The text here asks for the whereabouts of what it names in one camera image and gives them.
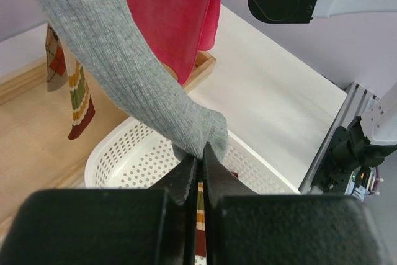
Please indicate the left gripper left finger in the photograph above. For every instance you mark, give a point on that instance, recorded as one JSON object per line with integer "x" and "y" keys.
{"x": 109, "y": 226}

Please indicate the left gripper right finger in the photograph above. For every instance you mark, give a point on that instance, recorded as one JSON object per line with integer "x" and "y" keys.
{"x": 243, "y": 227}

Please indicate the beige striped sock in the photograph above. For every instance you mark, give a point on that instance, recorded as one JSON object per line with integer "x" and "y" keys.
{"x": 83, "y": 109}
{"x": 200, "y": 236}

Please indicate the grey sock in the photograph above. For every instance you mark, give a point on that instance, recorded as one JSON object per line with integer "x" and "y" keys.
{"x": 103, "y": 37}

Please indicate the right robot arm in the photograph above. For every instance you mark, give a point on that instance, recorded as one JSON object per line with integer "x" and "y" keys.
{"x": 364, "y": 132}

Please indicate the white perforated plastic basket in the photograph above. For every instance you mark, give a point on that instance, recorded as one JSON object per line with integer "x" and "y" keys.
{"x": 135, "y": 156}

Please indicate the wooden clothes rack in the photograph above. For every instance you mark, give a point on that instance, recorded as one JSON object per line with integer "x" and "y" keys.
{"x": 35, "y": 150}

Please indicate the argyle sock left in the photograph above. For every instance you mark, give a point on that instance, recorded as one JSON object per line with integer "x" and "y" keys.
{"x": 55, "y": 66}

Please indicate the pink towel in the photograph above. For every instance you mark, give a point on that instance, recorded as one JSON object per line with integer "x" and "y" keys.
{"x": 176, "y": 30}

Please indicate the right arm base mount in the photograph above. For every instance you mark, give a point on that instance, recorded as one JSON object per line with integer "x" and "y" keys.
{"x": 356, "y": 153}

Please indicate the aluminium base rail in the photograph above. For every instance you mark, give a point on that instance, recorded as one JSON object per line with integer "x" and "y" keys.
{"x": 354, "y": 104}

